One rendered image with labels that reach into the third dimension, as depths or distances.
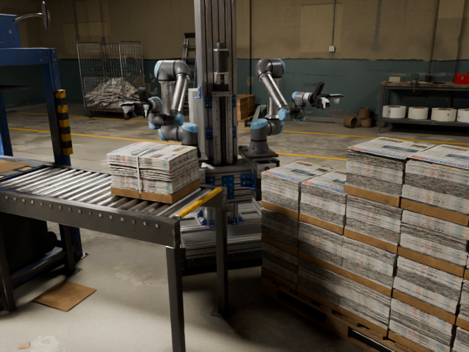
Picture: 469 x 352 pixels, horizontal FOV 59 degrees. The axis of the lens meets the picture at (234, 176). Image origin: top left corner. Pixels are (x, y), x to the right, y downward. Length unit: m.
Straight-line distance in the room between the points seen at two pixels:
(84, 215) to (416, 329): 1.68
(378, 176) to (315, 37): 7.15
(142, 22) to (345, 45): 4.86
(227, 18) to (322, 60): 6.11
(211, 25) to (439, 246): 1.96
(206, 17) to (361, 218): 1.67
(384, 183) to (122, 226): 1.24
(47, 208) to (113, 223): 0.43
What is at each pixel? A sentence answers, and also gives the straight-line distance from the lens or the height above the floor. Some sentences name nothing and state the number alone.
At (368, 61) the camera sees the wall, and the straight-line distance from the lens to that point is 8.85.
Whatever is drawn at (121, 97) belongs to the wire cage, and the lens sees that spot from 9.97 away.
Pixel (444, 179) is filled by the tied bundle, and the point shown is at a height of 1.01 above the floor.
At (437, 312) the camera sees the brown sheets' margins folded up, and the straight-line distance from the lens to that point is 2.15.
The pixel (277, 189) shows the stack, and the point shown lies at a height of 0.75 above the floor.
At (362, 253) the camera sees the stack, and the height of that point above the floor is 0.55.
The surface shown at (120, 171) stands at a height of 0.94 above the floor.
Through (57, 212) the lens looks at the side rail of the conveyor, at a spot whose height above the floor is 0.74.
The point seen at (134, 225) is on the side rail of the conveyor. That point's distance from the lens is 2.01.
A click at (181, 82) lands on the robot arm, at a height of 1.33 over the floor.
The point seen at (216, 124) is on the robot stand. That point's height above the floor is 1.03.
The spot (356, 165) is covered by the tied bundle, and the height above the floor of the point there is 0.99.
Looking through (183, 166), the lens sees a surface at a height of 0.96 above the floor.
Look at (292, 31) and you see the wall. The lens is 9.18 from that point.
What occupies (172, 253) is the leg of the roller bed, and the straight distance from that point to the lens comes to 1.94.
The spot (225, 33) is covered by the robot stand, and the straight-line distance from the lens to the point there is 3.02.
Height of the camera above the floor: 1.54
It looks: 17 degrees down
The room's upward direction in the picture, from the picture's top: 1 degrees counter-clockwise
